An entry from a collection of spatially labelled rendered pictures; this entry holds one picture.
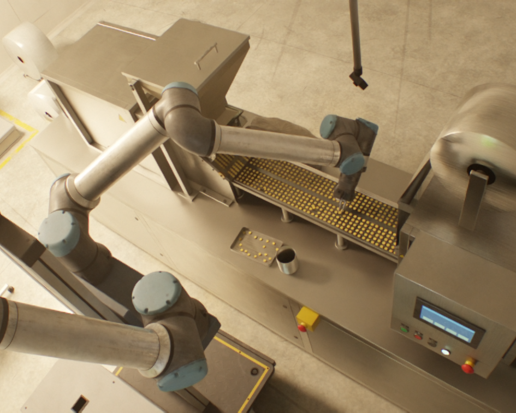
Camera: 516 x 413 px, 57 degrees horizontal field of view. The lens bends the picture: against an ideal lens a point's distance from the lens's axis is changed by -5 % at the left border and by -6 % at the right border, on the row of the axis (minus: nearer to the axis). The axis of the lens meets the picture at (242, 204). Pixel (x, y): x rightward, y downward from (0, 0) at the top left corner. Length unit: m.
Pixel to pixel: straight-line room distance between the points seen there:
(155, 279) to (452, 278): 0.83
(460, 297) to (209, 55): 1.16
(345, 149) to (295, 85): 2.30
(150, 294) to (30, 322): 0.44
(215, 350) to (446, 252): 1.42
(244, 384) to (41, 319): 1.41
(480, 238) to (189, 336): 0.86
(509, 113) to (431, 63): 2.79
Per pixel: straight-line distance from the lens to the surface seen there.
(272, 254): 2.10
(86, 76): 2.38
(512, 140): 1.26
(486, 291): 1.37
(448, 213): 1.53
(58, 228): 1.78
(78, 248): 1.79
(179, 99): 1.56
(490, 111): 1.30
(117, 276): 1.91
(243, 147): 1.53
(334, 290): 2.00
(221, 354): 2.49
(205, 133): 1.48
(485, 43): 4.32
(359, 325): 1.93
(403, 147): 3.45
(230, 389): 2.43
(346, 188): 1.91
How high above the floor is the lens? 2.60
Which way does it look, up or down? 52 degrees down
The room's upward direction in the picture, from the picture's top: 21 degrees counter-clockwise
